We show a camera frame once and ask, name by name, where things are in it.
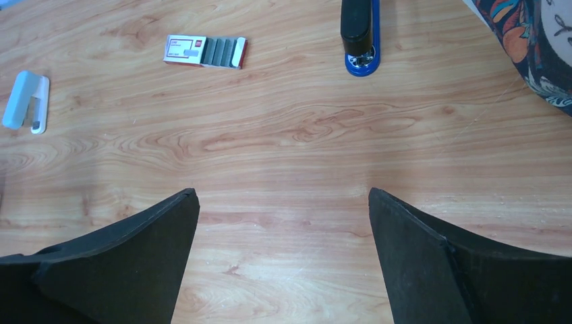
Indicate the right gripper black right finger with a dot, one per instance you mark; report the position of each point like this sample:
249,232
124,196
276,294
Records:
437,272

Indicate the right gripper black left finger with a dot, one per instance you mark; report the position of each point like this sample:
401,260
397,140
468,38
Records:
127,272

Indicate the light blue small stapler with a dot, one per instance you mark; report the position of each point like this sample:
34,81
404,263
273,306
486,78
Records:
28,103

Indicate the red white staple box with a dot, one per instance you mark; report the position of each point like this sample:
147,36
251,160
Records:
205,51

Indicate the canvas tote bag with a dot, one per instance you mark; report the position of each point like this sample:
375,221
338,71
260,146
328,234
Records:
536,36

